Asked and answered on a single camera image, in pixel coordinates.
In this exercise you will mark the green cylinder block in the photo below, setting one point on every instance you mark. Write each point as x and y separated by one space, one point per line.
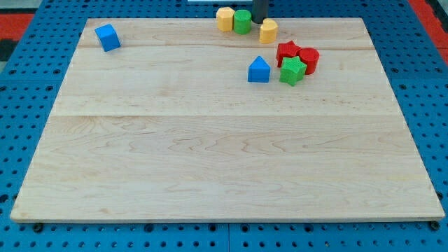
242 21

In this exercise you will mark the yellow hexagon block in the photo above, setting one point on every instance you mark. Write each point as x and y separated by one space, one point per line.
224 18

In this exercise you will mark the wooden board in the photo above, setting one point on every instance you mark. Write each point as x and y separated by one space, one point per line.
167 129

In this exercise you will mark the blue triangle block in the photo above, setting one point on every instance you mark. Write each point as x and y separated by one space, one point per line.
259 71

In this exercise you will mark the green star block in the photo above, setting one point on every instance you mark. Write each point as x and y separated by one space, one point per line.
292 70

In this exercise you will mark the red star block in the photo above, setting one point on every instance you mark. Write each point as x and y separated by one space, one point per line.
288 49

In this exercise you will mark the yellow heart block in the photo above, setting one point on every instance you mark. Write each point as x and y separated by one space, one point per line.
268 31

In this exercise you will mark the red cylinder block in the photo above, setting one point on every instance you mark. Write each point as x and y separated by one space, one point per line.
310 57

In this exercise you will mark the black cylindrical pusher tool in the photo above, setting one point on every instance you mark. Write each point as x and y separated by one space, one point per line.
259 10

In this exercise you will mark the blue cube block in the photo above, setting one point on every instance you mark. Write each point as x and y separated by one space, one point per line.
108 37

